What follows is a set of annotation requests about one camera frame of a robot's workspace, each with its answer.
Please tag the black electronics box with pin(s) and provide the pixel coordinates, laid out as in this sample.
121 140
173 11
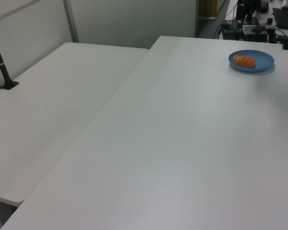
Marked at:
229 30

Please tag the orange twisted bread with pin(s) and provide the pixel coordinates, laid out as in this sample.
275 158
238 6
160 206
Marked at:
244 61

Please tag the black computer mouse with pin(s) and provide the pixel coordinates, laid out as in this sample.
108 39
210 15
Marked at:
287 7

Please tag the yellow wooden panel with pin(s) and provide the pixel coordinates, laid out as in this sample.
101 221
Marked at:
207 8

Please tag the flat black device box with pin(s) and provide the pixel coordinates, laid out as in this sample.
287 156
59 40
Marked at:
254 37

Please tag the black keyboard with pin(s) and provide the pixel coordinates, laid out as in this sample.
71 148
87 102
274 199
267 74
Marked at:
282 16

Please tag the black camera pole with base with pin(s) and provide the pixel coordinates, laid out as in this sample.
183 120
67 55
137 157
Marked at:
1 67

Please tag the blue round plate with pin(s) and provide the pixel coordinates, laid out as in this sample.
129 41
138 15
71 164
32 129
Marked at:
262 62

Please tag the small black knob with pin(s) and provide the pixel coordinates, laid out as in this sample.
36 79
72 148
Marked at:
269 21

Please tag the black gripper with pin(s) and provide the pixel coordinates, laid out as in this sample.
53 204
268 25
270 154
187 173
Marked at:
252 5

